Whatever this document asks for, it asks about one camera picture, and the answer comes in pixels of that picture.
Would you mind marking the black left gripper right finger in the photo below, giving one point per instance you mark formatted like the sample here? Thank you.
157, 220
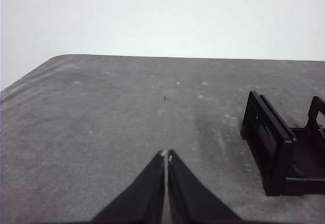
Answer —
188, 198

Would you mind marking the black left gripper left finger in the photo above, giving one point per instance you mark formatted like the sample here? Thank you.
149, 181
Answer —
142, 198

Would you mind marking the black plate rack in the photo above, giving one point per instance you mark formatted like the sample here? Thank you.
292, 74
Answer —
276, 147

